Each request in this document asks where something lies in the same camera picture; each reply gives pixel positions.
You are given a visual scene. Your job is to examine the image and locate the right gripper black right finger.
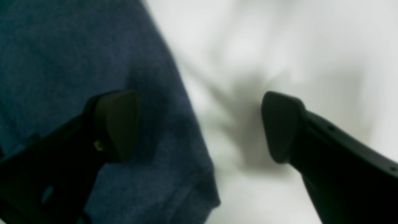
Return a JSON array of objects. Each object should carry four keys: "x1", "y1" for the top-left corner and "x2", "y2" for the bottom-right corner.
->
[{"x1": 261, "y1": 91, "x2": 398, "y2": 224}]

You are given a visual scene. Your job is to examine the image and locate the dark blue printed T-shirt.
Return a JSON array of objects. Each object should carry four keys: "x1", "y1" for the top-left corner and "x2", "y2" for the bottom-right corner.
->
[{"x1": 0, "y1": 0, "x2": 220, "y2": 224}]

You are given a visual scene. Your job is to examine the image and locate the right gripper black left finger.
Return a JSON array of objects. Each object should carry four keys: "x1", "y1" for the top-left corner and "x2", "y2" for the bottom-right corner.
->
[{"x1": 0, "y1": 90, "x2": 140, "y2": 224}]

